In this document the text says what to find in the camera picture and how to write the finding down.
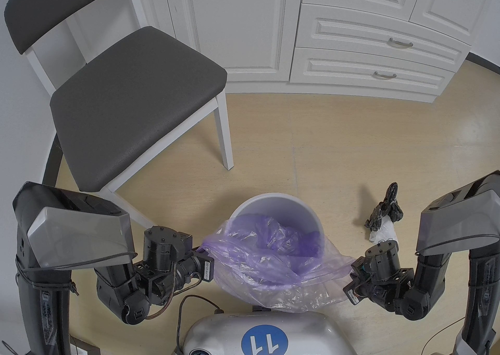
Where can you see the crumpled black plastic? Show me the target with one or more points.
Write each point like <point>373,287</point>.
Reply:
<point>390,209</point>

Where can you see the white printed wrapper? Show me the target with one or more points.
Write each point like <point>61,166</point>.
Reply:
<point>384,233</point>

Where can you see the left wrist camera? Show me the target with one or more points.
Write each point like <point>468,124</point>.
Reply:
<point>183,242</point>

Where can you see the white chair grey seat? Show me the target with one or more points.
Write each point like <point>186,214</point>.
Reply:
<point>136,91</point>

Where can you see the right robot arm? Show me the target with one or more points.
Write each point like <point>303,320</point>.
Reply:
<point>457,224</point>

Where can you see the purple plastic bag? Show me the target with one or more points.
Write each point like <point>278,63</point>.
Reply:
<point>273,267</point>

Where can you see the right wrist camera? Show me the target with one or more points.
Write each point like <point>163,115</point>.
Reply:
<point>359,267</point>

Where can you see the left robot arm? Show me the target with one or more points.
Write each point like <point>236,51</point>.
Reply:
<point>78,236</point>

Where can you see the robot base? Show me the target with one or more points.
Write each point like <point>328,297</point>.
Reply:
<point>234,330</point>

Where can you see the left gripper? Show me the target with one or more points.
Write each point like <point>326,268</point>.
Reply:
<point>191,265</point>

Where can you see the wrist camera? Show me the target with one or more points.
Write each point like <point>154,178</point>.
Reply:
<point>183,242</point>
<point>359,267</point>

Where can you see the white wardrobe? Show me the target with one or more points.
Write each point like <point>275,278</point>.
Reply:
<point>242,13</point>

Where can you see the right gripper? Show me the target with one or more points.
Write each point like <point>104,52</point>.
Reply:
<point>361,287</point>

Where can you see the white trash bin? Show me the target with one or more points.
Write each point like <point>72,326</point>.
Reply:
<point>281,205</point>

